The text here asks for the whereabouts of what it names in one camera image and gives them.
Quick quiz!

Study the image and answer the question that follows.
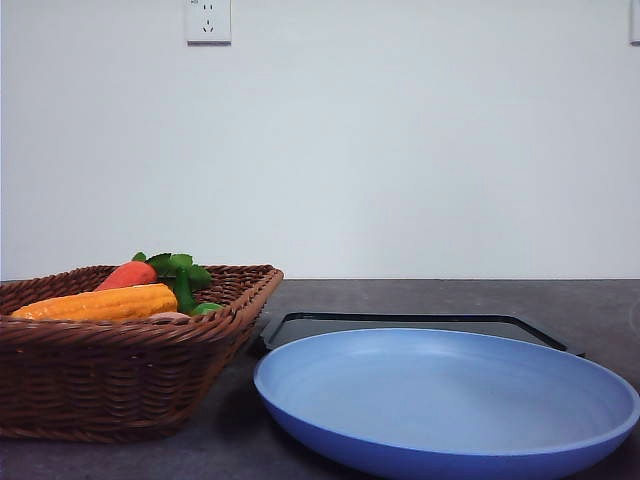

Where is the green toy chili pepper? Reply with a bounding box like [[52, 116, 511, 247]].
[[176, 266, 221, 316]]

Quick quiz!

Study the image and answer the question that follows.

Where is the brown egg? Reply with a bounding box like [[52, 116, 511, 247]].
[[149, 312, 191, 322]]

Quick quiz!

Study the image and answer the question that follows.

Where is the white wall socket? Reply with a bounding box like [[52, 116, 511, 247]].
[[185, 0, 232, 48]]

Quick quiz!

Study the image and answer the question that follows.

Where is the black rectangular tray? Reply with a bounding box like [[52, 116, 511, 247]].
[[257, 313, 585, 358]]

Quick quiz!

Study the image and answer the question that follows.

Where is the blue round plate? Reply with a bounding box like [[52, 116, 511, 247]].
[[253, 328, 640, 480]]

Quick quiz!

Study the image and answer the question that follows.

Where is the yellow toy corn cob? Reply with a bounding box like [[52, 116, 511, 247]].
[[12, 284, 178, 320]]

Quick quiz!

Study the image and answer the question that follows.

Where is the orange toy carrot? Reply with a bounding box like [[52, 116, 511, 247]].
[[95, 253, 212, 291]]

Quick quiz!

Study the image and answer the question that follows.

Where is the brown wicker basket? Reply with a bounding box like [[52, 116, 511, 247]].
[[0, 264, 284, 442]]

